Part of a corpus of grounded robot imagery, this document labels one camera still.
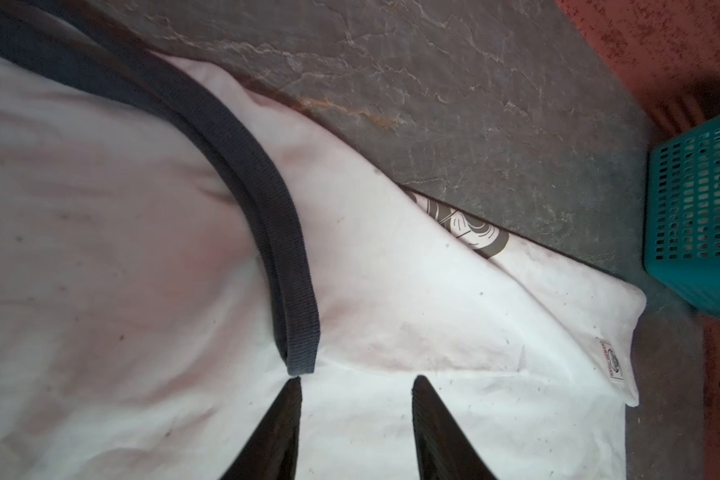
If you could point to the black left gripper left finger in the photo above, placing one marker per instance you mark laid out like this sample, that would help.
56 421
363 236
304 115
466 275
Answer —
271 452

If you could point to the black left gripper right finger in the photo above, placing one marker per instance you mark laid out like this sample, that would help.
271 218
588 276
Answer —
443 450

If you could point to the white tank top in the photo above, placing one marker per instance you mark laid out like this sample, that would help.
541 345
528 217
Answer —
174 248

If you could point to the teal plastic basket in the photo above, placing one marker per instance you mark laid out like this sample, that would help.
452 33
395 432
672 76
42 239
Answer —
682 226

